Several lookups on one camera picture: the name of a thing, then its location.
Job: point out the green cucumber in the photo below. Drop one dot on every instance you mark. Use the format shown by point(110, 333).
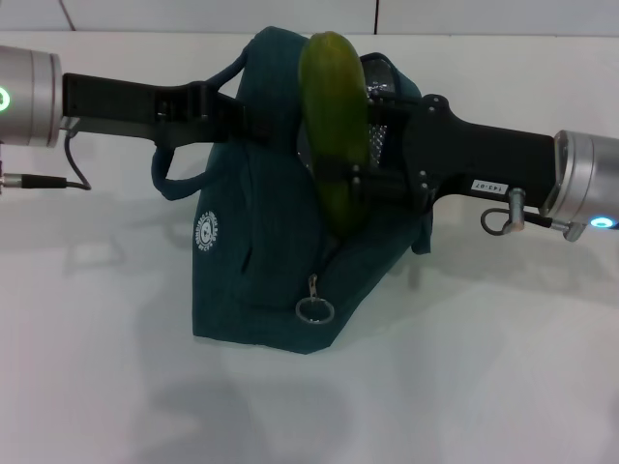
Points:
point(333, 121)

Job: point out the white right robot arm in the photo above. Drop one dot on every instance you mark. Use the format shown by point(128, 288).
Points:
point(590, 179)

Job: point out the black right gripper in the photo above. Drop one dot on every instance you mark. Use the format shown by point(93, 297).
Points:
point(474, 154)

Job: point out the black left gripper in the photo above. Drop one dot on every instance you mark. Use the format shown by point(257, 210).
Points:
point(109, 106)

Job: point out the dark teal insulated bag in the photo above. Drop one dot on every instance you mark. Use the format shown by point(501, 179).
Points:
point(261, 270)

